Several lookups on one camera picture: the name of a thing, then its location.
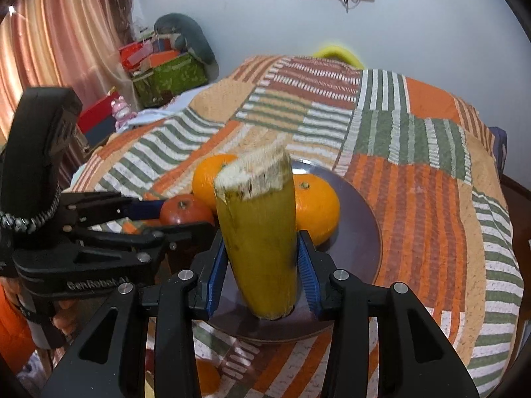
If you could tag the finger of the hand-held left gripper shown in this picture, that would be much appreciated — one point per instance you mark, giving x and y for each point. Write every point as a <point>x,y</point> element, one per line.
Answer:
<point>145,208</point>
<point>182,232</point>

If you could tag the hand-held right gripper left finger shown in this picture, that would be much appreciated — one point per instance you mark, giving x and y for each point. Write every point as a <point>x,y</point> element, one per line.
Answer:
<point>215,275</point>

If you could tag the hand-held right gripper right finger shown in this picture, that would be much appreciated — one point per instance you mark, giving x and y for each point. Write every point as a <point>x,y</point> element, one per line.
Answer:
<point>309,275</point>

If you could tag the red tomato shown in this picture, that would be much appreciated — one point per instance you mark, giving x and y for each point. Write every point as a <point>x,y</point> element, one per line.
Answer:
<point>184,212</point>

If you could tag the yellow banana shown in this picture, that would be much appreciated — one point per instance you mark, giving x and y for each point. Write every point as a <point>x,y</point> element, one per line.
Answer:
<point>259,236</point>

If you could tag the dark round plate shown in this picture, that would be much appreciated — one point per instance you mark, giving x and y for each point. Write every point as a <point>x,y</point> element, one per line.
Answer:
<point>356,236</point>

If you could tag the orange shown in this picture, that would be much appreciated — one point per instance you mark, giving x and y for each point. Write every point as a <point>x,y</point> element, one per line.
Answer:
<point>316,209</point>
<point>209,178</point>

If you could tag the red flat box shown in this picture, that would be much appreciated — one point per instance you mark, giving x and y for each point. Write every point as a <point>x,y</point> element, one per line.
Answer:
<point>97,114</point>

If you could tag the pink toy figure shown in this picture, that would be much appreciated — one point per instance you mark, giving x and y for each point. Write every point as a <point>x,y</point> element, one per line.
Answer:
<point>121,112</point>

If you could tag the light blue cloth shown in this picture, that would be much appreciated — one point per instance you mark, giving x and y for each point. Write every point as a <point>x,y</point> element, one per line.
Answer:
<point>161,107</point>

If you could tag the pink orange curtain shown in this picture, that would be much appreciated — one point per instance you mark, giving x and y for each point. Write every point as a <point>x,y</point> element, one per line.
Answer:
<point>54,37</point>

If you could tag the green patterned box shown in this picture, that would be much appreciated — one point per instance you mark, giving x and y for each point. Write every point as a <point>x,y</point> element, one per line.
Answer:
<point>174,76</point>

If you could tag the striped patchwork blanket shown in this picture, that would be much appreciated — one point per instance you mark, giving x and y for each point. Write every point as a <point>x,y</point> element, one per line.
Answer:
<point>415,174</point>

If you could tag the yellow plastic chair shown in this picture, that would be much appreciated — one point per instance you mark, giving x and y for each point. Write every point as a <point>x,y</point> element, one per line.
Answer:
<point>336,52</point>

